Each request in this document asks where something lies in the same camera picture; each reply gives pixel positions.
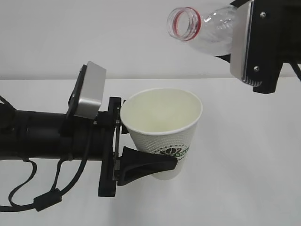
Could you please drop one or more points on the white paper coffee cup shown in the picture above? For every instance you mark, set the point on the white paper coffee cup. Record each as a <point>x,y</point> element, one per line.
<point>162,121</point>

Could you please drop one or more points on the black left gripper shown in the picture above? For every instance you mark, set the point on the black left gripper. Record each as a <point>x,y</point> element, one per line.
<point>109,148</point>

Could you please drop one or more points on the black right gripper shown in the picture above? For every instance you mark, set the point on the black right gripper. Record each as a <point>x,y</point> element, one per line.
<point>275,40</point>

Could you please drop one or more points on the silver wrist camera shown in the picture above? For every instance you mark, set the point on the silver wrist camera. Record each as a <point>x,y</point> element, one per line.
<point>240,44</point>
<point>87,95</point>

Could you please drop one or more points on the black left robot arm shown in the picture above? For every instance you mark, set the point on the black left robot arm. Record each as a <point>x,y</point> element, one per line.
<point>55,135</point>

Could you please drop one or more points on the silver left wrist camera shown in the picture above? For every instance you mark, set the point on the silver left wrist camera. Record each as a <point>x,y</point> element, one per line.
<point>87,95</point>

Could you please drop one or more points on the clear plastic water bottle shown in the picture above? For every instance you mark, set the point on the clear plastic water bottle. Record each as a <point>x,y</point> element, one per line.
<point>207,28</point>

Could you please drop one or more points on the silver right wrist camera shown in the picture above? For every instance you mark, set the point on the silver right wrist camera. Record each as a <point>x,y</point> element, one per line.
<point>240,44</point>

